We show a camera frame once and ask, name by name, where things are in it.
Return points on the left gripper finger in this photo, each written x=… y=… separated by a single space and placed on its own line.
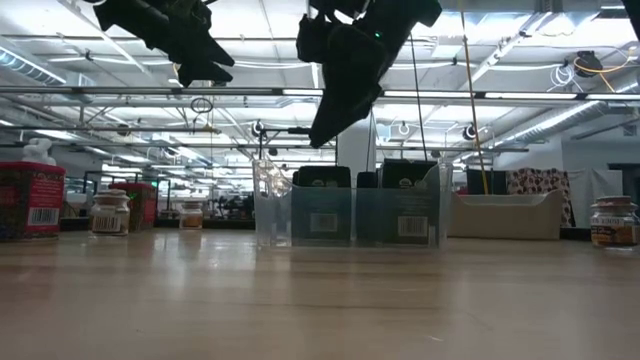
x=200 y=72
x=210 y=54

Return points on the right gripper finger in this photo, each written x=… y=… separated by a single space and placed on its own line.
x=350 y=85

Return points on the green spice tin black lid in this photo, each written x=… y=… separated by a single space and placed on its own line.
x=320 y=210
x=367 y=180

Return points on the dark tea boxes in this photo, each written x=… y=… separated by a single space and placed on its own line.
x=410 y=210

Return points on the paprika tin red lid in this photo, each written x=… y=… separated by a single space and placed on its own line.
x=30 y=200
x=145 y=205

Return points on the glass spice jar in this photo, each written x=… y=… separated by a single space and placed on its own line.
x=110 y=215
x=191 y=217
x=614 y=225

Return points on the clear plastic bin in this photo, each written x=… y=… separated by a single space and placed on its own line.
x=272 y=210

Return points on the white rounded object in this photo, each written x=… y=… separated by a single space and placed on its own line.
x=39 y=150

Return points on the black rectangular panel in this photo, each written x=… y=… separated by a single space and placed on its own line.
x=487 y=181

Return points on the white plastic bin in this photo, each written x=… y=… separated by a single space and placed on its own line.
x=505 y=220

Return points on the floral patterned cloth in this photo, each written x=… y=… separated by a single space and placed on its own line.
x=537 y=182

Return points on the white hanging sheet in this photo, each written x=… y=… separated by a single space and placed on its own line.
x=597 y=182

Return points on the long horizontal overhead rail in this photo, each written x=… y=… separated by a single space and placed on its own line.
x=150 y=90

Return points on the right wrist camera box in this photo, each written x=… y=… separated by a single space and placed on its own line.
x=315 y=40

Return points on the black frame rig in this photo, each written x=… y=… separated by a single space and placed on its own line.
x=300 y=131

